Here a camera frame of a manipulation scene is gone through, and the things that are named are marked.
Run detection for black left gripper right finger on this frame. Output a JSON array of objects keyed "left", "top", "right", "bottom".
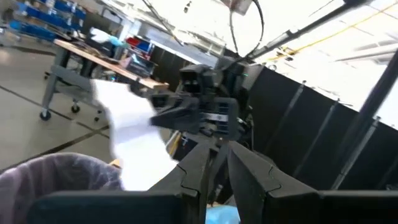
[{"left": 226, "top": 139, "right": 398, "bottom": 224}]

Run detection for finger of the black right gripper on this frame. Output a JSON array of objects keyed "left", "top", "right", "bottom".
[
  {"left": 150, "top": 104, "right": 201, "bottom": 133},
  {"left": 149, "top": 92, "right": 188, "bottom": 110}
]

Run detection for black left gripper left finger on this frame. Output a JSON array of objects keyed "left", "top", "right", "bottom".
[{"left": 26, "top": 141, "right": 216, "bottom": 224}]

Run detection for white paper sheet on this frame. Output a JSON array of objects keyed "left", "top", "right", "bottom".
[{"left": 90, "top": 78, "right": 178, "bottom": 192}]

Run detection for blue plastic trash bag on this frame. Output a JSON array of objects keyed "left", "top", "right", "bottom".
[{"left": 205, "top": 204, "right": 241, "bottom": 224}]

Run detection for red storage bins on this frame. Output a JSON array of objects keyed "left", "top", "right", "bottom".
[{"left": 125, "top": 35, "right": 155, "bottom": 56}]

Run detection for black partition panels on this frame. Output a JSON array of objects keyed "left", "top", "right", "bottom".
[{"left": 149, "top": 46, "right": 398, "bottom": 191}]

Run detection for wooden workbench with grey legs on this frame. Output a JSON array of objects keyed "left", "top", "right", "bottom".
[{"left": 39, "top": 39, "right": 170, "bottom": 122}]

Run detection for blue storage bins shelf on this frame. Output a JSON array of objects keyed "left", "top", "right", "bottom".
[{"left": 9, "top": 0, "right": 88, "bottom": 41}]

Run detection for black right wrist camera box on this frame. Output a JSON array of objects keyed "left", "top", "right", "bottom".
[{"left": 178, "top": 63, "right": 218, "bottom": 96}]

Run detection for black hanging cable loop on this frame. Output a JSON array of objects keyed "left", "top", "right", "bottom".
[{"left": 229, "top": 0, "right": 266, "bottom": 59}]

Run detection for black rig frame bar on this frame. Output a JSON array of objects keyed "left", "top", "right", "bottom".
[{"left": 247, "top": 0, "right": 376, "bottom": 60}]

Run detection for black upright rig post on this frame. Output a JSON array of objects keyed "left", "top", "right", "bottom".
[{"left": 331, "top": 49, "right": 398, "bottom": 190}]

